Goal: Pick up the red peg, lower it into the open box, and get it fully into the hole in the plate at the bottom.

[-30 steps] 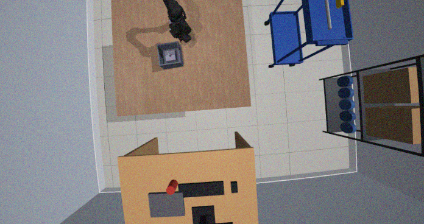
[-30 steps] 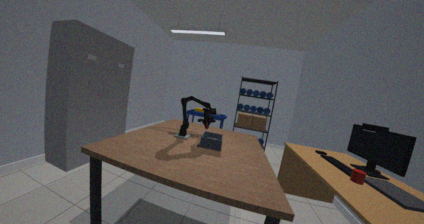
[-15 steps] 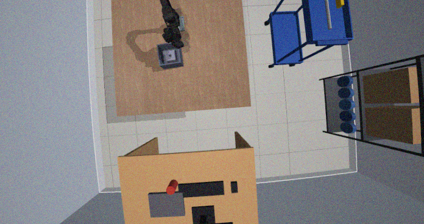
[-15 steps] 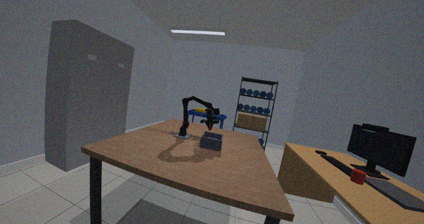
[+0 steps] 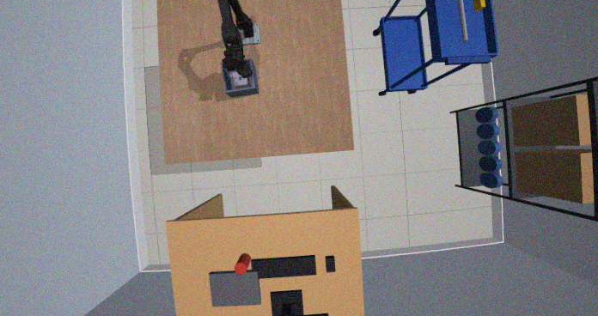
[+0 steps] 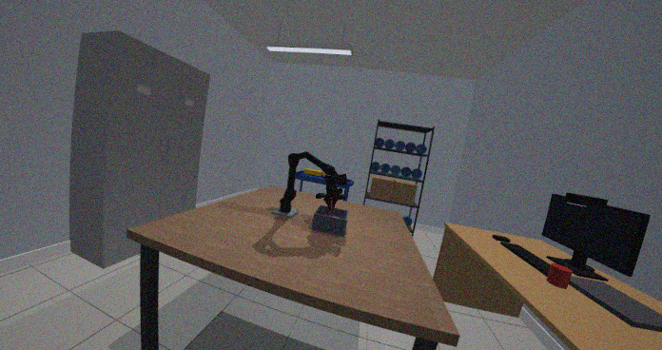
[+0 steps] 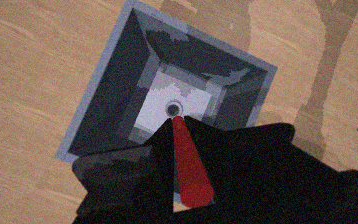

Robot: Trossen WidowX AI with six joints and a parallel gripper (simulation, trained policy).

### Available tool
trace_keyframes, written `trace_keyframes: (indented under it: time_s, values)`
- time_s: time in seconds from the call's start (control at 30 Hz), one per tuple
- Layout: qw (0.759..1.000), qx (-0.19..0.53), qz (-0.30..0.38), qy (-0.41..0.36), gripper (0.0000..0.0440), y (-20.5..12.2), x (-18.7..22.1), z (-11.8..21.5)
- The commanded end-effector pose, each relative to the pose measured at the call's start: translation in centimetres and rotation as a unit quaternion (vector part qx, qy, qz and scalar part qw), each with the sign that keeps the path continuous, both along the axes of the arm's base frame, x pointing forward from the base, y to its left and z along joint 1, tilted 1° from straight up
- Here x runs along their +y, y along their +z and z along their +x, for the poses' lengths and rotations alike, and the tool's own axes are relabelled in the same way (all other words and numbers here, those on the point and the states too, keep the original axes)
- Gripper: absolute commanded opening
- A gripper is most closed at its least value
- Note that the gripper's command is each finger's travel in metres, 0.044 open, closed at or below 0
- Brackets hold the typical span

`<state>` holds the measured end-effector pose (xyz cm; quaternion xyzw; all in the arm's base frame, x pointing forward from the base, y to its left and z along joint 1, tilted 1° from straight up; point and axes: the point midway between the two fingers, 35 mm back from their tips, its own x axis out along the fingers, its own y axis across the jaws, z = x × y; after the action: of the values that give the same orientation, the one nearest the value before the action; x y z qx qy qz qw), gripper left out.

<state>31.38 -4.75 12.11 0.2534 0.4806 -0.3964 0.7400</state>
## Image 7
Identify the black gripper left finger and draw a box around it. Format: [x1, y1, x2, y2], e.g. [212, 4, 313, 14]
[72, 118, 174, 214]

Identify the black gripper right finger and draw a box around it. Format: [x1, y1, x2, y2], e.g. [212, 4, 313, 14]
[184, 115, 295, 204]

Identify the light grey plate with hole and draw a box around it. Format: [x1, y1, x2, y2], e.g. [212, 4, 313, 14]
[134, 71, 212, 134]

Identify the blue-grey open box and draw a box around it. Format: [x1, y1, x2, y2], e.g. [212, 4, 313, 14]
[54, 0, 278, 164]

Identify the red peg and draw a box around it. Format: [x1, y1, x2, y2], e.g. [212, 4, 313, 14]
[172, 116, 214, 209]

